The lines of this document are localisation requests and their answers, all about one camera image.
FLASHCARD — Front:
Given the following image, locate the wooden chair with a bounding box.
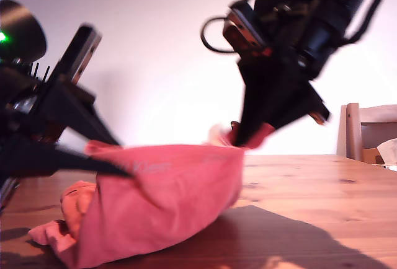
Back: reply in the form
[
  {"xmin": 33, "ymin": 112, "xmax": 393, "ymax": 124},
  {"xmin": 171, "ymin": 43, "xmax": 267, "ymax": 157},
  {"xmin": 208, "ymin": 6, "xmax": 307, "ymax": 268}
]
[{"xmin": 336, "ymin": 102, "xmax": 397, "ymax": 165}]

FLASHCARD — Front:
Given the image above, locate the red underwear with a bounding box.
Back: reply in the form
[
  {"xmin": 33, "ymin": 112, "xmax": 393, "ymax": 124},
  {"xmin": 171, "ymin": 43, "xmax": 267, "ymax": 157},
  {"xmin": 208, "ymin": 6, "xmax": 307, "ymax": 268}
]
[{"xmin": 27, "ymin": 123, "xmax": 277, "ymax": 269}]

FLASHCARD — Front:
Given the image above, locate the thin black camera cable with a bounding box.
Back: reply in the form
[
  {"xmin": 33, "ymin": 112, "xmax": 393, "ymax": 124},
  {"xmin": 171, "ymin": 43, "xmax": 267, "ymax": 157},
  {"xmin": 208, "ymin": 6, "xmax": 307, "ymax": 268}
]
[{"xmin": 200, "ymin": 15, "xmax": 241, "ymax": 55}]

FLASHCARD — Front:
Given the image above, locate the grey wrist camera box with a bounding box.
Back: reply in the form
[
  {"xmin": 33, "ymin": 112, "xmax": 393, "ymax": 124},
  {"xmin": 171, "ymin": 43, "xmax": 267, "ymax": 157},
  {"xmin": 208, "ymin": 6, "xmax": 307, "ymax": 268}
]
[
  {"xmin": 222, "ymin": 0, "xmax": 270, "ymax": 55},
  {"xmin": 46, "ymin": 23, "xmax": 103, "ymax": 87}
]

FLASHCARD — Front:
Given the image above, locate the orange cardboard box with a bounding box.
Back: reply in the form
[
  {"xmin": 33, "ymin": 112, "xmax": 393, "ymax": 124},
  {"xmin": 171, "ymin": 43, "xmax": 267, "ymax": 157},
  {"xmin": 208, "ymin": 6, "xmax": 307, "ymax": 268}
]
[{"xmin": 361, "ymin": 147, "xmax": 385, "ymax": 164}]

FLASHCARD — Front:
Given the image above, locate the thick black cable loop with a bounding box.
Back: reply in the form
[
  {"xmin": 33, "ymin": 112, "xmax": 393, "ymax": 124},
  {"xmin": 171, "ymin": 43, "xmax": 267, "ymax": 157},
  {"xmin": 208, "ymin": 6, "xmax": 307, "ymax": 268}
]
[{"xmin": 340, "ymin": 0, "xmax": 386, "ymax": 46}]

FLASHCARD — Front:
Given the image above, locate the white tissue paper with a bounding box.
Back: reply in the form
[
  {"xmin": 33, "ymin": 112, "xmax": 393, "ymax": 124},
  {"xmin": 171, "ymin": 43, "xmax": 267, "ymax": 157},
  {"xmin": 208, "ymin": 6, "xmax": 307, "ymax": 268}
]
[{"xmin": 375, "ymin": 138, "xmax": 397, "ymax": 167}]

